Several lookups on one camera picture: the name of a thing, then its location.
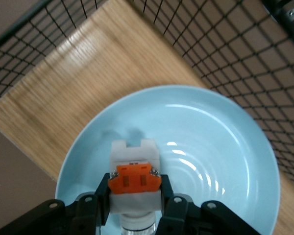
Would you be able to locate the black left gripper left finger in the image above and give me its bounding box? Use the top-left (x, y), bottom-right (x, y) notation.
top-left (0, 172), bottom-right (111, 235)

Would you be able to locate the white orange button with red tip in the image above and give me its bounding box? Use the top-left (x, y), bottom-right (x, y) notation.
top-left (107, 138), bottom-right (163, 235)

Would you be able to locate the light blue round plate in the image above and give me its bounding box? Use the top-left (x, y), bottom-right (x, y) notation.
top-left (55, 84), bottom-right (282, 235)

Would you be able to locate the black wire basket wooden shelf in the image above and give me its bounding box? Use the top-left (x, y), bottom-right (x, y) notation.
top-left (0, 0), bottom-right (294, 232)

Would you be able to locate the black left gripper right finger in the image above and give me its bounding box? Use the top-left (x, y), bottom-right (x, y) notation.
top-left (156, 173), bottom-right (260, 235)

